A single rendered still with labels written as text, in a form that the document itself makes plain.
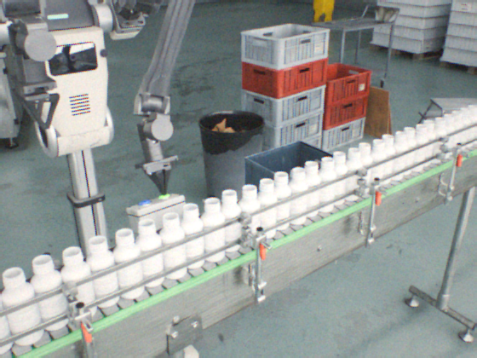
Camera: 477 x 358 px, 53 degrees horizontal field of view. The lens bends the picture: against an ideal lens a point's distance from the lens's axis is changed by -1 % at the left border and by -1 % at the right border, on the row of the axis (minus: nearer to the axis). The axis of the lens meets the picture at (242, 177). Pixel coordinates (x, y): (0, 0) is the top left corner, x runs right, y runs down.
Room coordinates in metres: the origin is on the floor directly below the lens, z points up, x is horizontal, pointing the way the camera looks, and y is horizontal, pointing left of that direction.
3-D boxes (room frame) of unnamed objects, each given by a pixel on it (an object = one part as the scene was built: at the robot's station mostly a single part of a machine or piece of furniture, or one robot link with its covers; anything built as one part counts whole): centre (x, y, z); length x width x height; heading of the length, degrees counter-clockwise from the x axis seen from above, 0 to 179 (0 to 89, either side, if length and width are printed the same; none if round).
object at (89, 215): (1.48, 0.56, 0.74); 0.11 x 0.11 x 0.40; 38
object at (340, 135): (4.31, -0.82, 0.11); 0.61 x 0.41 x 0.22; 131
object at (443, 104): (4.31, -1.98, 0.21); 0.61 x 0.47 x 0.41; 1
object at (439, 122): (1.63, -0.71, 1.08); 0.06 x 0.06 x 0.17
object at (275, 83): (3.81, -0.33, 0.78); 0.61 x 0.41 x 0.22; 134
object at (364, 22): (6.06, -1.36, 0.49); 1.05 x 0.55 x 0.99; 128
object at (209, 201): (1.03, 0.08, 1.08); 0.06 x 0.06 x 0.17
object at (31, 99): (0.94, 0.42, 1.44); 0.07 x 0.07 x 0.09; 38
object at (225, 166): (3.06, 0.08, 0.32); 0.45 x 0.45 x 0.64
